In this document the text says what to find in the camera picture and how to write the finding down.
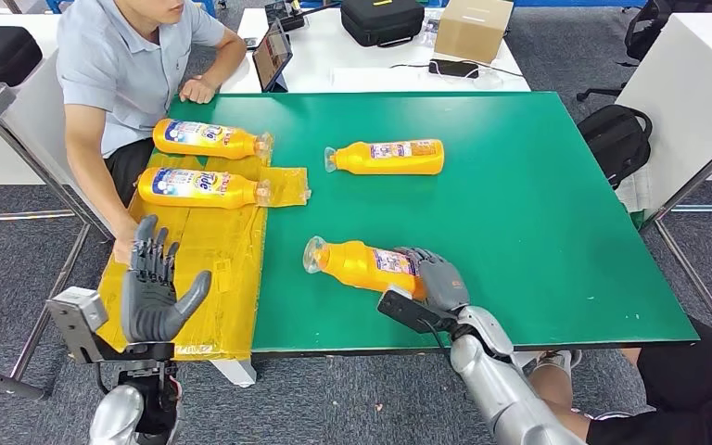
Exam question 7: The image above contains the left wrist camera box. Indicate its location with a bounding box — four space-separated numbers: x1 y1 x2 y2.
45 286 111 364

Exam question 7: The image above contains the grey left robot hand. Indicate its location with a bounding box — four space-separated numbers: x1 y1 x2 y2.
121 214 213 345

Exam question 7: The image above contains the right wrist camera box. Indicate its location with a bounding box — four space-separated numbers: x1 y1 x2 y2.
377 288 450 336

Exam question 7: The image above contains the stack of papers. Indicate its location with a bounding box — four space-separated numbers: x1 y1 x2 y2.
615 171 654 215

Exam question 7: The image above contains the black backpack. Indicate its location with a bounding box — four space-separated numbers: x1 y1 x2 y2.
577 104 654 190

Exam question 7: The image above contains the brown cardboard box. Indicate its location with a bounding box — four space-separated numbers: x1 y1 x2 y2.
434 0 515 65

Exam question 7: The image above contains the person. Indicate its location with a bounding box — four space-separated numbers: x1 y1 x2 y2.
528 319 712 445
56 0 248 266

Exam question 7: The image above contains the yellow taped cardboard board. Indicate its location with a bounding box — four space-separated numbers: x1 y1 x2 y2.
96 144 312 362

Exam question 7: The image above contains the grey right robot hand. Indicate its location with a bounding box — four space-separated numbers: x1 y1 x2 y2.
395 247 472 313

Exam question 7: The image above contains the black tablet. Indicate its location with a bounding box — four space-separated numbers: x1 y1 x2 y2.
251 18 294 94

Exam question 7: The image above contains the white desk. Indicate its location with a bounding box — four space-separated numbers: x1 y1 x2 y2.
0 12 118 382
615 12 712 345
217 6 532 95

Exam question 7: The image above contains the thin white cable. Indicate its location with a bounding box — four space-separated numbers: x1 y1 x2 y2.
389 61 524 80

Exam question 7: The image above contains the black phone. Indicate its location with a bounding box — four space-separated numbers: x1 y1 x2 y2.
427 57 480 80

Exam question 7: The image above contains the black office chair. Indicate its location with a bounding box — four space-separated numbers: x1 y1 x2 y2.
576 0 677 103

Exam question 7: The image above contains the black desktop device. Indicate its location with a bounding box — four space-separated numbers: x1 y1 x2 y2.
263 0 307 32

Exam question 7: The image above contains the orange detergent bottle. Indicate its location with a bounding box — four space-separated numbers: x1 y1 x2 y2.
323 139 446 177
302 235 427 302
137 167 273 210
151 118 274 161

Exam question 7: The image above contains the white table foot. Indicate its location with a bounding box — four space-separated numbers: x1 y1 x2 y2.
210 359 258 389

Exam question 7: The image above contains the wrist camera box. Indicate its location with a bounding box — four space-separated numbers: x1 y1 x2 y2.
377 288 450 336
45 286 111 364

